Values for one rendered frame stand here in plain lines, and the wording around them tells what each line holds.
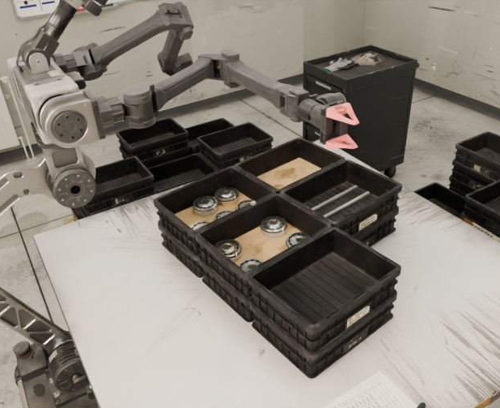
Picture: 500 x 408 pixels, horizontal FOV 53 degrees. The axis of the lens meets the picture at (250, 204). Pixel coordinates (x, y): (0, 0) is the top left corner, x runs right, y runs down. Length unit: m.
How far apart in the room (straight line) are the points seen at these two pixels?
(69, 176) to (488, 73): 4.10
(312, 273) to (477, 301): 0.59
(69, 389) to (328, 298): 1.15
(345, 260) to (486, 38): 3.57
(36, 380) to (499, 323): 1.83
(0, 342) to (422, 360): 2.14
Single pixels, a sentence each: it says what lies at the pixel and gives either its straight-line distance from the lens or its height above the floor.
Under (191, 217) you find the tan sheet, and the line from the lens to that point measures 2.06.
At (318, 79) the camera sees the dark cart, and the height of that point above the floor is 0.82.
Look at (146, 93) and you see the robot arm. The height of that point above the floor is 1.49.
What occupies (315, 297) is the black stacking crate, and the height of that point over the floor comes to 0.83.
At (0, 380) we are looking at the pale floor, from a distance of 2.84.
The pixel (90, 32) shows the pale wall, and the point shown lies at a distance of 4.63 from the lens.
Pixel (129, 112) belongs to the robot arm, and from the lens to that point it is 1.46.
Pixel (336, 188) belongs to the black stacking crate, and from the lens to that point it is 2.21.
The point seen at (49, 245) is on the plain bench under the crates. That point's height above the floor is 0.70.
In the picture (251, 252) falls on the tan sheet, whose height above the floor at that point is 0.83.
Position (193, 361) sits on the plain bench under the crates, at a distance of 1.69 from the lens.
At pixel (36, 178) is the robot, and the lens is 1.86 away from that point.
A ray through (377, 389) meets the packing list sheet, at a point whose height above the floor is 0.70.
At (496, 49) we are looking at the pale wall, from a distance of 5.05.
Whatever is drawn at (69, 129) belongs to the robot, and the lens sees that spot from 1.43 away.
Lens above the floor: 1.99
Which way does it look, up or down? 34 degrees down
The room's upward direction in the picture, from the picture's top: 3 degrees counter-clockwise
